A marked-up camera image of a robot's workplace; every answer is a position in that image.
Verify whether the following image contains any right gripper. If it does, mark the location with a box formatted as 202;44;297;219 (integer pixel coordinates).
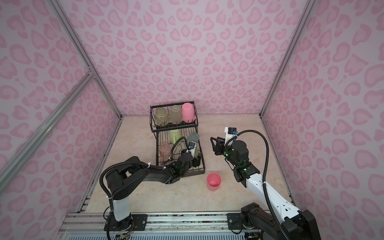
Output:
209;136;240;168

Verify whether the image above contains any teal plastic cup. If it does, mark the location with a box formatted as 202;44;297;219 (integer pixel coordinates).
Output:
187;132;200;144

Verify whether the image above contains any clear pink plastic cup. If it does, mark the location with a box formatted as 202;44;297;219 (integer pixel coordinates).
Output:
159;143;172;162

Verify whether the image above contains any pale green mug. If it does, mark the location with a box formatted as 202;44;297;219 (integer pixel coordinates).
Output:
169;129;182;145

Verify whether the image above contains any pale green textured cup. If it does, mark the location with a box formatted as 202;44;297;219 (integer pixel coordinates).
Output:
170;105;183;125

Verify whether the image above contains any bright green plastic cup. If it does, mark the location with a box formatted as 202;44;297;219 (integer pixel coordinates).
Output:
155;108;169;127

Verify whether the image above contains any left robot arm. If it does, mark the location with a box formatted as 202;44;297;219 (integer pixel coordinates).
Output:
99;152;201;233

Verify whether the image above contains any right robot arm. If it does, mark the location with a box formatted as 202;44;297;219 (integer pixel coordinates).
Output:
210;137;321;240

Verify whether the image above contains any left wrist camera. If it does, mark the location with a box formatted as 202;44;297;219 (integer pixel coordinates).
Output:
188;143;197;157

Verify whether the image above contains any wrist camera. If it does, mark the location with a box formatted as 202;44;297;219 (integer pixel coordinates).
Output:
225;127;238;144
188;143;197;157

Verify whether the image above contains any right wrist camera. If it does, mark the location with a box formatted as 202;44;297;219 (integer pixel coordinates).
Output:
225;127;238;144

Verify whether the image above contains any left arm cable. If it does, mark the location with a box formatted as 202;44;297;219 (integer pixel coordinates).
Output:
170;136;190;160

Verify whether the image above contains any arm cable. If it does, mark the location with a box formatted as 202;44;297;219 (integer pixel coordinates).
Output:
170;136;190;160
230;129;290;240

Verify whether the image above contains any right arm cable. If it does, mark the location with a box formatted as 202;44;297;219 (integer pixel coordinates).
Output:
230;129;290;240

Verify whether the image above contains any black wire dish rack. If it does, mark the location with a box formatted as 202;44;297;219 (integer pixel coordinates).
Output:
150;101;206;177

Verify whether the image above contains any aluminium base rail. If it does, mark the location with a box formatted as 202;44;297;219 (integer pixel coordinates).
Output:
55;209;319;240

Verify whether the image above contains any aluminium frame post right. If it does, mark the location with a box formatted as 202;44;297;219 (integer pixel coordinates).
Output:
259;0;319;119

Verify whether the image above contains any aluminium frame post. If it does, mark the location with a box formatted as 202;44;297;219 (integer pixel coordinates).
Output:
259;0;319;119
47;0;123;120

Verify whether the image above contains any aluminium frame diagonal bar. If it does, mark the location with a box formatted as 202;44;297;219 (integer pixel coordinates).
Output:
1;71;95;192

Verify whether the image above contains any aluminium frame post left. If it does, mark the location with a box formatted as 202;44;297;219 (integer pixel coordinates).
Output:
47;0;123;120

